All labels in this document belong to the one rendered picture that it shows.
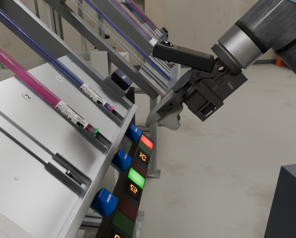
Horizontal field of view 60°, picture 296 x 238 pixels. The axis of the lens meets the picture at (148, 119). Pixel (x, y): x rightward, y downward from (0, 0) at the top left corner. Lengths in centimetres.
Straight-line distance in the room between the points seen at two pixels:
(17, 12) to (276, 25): 53
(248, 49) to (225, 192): 117
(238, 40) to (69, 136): 32
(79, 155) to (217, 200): 116
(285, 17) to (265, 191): 127
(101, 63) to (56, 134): 52
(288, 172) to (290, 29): 42
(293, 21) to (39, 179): 43
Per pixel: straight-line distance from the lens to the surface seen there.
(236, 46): 47
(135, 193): 46
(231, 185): 162
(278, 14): 48
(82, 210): 33
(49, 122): 43
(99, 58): 89
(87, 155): 42
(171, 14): 433
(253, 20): 48
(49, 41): 66
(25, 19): 68
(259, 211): 150
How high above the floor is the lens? 95
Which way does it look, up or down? 23 degrees down
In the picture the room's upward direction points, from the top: straight up
